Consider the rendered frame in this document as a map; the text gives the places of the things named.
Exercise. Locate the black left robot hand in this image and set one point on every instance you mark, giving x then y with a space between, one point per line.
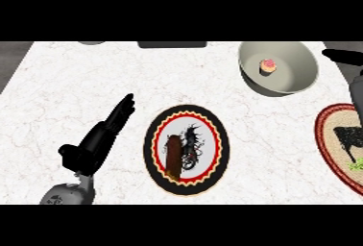
92 147

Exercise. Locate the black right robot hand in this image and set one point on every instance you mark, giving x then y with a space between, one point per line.
344 57

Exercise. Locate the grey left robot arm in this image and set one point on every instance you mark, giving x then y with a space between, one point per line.
68 193

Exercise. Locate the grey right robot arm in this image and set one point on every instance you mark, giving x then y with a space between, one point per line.
358 96

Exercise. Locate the pale grey bowl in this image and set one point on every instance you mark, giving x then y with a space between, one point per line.
293 70

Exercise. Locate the pink frosted cupcake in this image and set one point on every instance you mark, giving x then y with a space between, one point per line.
267 65

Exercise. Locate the black red patterned plate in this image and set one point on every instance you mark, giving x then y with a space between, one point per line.
210 147

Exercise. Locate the brown sausage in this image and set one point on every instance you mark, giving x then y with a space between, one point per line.
175 157

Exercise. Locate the grey round object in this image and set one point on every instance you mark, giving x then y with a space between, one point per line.
92 42

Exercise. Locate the green vegetable piece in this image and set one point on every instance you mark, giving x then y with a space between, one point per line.
356 166

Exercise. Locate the dark grey flat appliance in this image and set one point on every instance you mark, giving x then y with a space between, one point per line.
173 44

